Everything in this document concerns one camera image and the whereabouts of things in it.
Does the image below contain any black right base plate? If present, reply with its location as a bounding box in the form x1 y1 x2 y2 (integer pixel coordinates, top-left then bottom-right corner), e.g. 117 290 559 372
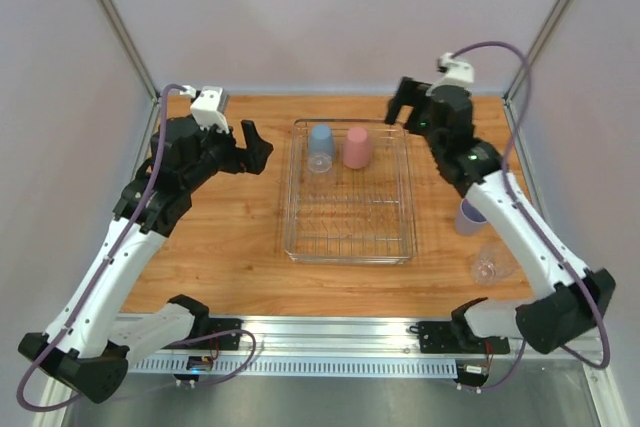
409 320 511 355

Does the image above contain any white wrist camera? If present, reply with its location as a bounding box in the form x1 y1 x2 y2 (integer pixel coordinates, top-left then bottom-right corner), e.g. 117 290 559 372
180 85 230 134
429 52 475 92

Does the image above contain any aluminium frame post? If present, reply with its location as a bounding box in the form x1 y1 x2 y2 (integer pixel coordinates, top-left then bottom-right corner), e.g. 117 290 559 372
96 0 159 100
504 0 606 103

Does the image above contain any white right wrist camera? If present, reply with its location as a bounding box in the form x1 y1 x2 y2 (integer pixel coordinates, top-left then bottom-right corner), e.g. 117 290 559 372
429 52 475 92

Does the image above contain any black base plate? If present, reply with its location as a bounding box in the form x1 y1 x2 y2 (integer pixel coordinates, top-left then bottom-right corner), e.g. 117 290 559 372
169 317 244 352
409 320 511 355

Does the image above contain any clear glass cup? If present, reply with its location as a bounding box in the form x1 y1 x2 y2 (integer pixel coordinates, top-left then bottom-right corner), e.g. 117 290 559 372
471 241 518 285
306 152 335 184

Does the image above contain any aluminium front rail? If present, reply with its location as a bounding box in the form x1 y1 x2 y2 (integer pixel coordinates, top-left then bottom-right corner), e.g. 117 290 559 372
114 315 609 362

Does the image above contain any aluminium frame post right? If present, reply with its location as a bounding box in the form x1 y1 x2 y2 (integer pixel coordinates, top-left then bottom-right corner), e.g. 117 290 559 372
504 0 606 103

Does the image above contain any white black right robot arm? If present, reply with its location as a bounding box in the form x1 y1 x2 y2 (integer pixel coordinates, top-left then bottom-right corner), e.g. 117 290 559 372
385 77 616 354

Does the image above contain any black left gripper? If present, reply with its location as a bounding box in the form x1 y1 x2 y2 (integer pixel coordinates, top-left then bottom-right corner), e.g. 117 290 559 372
183 117 273 192

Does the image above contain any aluminium frame post left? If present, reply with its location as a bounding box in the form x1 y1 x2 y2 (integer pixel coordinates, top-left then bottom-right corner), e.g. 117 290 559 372
96 0 159 100

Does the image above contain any metal wire dish rack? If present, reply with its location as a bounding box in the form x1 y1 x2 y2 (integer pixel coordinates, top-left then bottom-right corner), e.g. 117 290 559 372
284 118 417 264

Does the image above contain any blue plastic cup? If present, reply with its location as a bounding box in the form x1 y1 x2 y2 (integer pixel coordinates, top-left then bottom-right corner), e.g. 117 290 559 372
308 124 336 160

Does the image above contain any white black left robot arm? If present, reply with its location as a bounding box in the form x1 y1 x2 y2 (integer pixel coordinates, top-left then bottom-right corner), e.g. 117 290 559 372
18 115 273 404

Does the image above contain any lavender plastic cup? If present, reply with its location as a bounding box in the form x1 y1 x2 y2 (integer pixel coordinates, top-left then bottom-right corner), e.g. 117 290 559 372
454 198 487 236

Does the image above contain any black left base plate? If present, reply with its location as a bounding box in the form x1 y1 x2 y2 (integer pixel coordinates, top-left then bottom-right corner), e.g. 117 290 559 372
169 317 244 352

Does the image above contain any pink plastic cup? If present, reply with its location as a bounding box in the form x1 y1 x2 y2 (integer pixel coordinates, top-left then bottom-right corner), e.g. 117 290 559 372
342 127 373 169

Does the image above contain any slotted white cable duct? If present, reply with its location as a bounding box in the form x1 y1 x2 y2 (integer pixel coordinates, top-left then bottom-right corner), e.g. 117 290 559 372
130 355 458 379

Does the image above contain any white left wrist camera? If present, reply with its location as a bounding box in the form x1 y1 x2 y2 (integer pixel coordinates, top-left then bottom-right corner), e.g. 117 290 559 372
180 85 230 134

